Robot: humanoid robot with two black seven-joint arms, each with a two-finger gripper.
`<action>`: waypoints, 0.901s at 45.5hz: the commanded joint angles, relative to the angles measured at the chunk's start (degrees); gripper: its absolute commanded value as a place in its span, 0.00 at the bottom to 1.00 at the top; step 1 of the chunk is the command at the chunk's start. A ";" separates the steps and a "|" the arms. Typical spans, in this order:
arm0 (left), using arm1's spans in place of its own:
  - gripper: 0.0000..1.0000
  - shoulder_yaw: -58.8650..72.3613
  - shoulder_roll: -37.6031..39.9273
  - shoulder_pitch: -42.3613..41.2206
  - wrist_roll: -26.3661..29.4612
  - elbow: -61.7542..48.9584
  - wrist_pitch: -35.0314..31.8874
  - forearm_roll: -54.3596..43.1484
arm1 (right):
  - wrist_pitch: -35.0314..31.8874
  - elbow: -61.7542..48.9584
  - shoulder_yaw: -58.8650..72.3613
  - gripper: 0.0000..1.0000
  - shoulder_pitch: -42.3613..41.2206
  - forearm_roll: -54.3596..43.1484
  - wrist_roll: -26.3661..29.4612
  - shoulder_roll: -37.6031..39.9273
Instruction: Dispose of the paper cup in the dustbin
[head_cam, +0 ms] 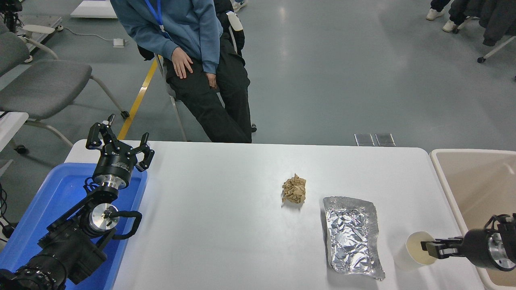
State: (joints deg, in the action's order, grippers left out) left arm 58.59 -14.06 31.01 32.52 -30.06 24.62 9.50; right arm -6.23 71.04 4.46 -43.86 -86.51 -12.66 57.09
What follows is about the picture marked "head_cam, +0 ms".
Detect white flat platform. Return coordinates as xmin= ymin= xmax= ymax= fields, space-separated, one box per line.
xmin=71 ymin=0 xmax=118 ymax=19

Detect blue plastic tray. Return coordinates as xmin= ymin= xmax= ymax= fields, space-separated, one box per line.
xmin=0 ymin=162 xmax=148 ymax=290

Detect large pale bin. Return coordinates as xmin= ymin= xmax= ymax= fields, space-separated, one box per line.
xmin=430 ymin=149 xmax=516 ymax=290

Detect crumpled tan paper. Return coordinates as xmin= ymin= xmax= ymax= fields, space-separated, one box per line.
xmin=281 ymin=174 xmax=307 ymax=205

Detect person with lanyard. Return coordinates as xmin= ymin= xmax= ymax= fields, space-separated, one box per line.
xmin=110 ymin=0 xmax=257 ymax=143

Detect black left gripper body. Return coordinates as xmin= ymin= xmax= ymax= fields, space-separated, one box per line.
xmin=94 ymin=143 xmax=138 ymax=182

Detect yellow floor tape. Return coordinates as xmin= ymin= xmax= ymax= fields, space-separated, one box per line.
xmin=117 ymin=54 xmax=160 ymax=140

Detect white floor cable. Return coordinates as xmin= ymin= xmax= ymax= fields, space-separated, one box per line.
xmin=60 ymin=26 xmax=115 ymax=43

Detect black tripod equipment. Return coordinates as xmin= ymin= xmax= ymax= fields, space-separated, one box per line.
xmin=0 ymin=0 xmax=23 ymax=33

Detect black cables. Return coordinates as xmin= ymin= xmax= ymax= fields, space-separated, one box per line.
xmin=0 ymin=183 xmax=19 ymax=242

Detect grey wheeled platform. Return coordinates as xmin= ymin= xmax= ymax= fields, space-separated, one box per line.
xmin=16 ymin=15 xmax=64 ymax=63

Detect grey padded chair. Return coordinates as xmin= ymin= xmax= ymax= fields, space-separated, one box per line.
xmin=0 ymin=20 xmax=130 ymax=155

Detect silver foil tray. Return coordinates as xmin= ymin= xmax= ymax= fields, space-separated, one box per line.
xmin=322 ymin=196 xmax=386 ymax=281

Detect white paper cup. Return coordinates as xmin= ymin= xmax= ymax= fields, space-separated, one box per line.
xmin=394 ymin=231 xmax=438 ymax=271

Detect person with white shoes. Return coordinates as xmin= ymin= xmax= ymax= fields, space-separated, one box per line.
xmin=426 ymin=0 xmax=482 ymax=33

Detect white-legged wheeled chair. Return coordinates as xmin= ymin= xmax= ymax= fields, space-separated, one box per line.
xmin=452 ymin=15 xmax=516 ymax=64

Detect black jacket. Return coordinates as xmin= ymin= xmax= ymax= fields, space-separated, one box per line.
xmin=479 ymin=0 xmax=516 ymax=47

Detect blue lanyard badge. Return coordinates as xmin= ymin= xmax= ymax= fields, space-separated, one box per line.
xmin=144 ymin=0 xmax=172 ymax=39

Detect small white table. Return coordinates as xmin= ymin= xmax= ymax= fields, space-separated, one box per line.
xmin=0 ymin=112 xmax=29 ymax=178

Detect lanyard person's right hand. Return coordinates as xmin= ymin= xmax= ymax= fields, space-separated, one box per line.
xmin=171 ymin=48 xmax=195 ymax=79

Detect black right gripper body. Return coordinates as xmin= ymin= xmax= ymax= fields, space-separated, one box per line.
xmin=462 ymin=228 xmax=495 ymax=268

